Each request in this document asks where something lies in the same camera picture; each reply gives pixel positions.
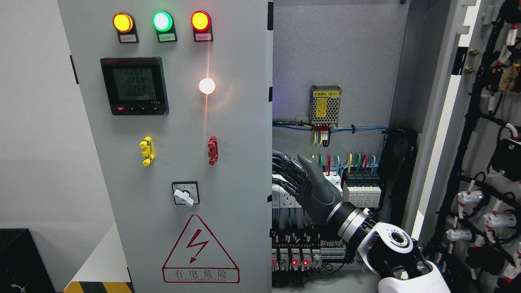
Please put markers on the dark grey robot hand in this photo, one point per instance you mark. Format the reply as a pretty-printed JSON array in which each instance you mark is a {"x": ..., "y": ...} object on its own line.
[{"x": 305, "y": 181}]

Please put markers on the grey cabinet door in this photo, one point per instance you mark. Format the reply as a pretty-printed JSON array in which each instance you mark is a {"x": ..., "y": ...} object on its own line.
[
  {"x": 236, "y": 53},
  {"x": 458, "y": 99}
]

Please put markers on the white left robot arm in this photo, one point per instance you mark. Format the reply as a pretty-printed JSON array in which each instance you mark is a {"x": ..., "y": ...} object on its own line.
[{"x": 387, "y": 251}]

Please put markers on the white socket breaker row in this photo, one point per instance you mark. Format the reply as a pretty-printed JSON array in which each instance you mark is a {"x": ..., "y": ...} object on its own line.
[{"x": 282, "y": 199}]

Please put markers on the black surge protector block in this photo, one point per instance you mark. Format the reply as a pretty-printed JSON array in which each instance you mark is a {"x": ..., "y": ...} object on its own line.
[{"x": 361, "y": 189}]

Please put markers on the relay terminal row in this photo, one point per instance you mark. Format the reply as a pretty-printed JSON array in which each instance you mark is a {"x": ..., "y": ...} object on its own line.
[{"x": 304, "y": 249}]

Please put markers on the metal mesh power supply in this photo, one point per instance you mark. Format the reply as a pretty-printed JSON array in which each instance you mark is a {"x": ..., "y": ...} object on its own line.
[{"x": 324, "y": 107}]

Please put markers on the grey electrical cabinet body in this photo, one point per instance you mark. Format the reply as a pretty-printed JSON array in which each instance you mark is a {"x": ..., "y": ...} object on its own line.
[{"x": 391, "y": 58}]

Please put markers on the red electric warning sticker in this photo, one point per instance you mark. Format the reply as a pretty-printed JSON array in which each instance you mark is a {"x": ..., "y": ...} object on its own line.
[{"x": 198, "y": 256}]

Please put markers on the white glowing indicator lamp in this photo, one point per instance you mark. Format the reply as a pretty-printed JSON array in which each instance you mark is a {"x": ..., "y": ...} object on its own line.
[{"x": 207, "y": 86}]

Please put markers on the red indicator lamp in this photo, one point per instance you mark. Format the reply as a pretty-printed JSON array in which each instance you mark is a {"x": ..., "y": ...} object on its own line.
[{"x": 200, "y": 21}]

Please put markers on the black digital power meter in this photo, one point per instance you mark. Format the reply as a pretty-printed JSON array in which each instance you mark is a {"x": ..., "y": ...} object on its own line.
[{"x": 135, "y": 86}]

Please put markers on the green indicator lamp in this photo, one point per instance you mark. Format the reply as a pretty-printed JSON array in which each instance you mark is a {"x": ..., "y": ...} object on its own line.
[{"x": 162, "y": 21}]

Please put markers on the yellow indicator lamp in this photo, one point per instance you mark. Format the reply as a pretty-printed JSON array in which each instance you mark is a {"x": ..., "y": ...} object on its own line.
[{"x": 123, "y": 22}]

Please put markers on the black box at left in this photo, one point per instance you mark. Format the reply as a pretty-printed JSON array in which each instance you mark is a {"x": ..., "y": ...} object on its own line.
[{"x": 21, "y": 267}]

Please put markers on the red terminal post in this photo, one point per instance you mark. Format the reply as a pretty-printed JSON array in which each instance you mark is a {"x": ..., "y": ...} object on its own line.
[{"x": 213, "y": 152}]

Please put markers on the white rotary selector switch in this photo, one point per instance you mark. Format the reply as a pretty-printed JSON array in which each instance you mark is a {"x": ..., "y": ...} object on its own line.
[{"x": 186, "y": 193}]

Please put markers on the yellow terminal post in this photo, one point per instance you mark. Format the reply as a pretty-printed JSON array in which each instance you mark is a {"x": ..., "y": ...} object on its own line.
[{"x": 147, "y": 151}]

